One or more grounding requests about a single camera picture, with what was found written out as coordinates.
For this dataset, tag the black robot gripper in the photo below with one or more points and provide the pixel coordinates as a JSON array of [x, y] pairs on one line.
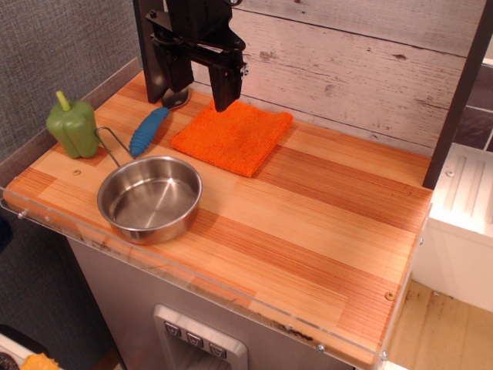
[[199, 31]]

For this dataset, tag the small steel pot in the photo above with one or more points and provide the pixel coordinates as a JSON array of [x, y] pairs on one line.
[[151, 199]]

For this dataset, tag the green toy bell pepper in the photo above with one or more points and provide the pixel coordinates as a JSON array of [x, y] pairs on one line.
[[73, 125]]

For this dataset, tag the orange knitted cloth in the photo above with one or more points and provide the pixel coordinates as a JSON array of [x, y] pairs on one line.
[[238, 139]]

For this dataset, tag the clear acrylic edge guard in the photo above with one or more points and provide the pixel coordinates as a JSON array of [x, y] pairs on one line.
[[325, 270]]

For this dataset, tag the grey toy fridge cabinet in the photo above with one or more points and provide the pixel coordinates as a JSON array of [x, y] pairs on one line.
[[126, 296]]

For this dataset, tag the silver dispenser panel with buttons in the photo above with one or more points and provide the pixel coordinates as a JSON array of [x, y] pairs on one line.
[[189, 344]]

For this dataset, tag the yellow object at corner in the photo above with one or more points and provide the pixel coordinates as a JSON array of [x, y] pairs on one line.
[[39, 362]]

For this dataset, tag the blue handled metal spoon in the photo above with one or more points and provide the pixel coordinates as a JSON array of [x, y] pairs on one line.
[[145, 133]]

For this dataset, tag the dark right upright post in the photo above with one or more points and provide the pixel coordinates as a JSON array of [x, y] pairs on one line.
[[466, 82]]

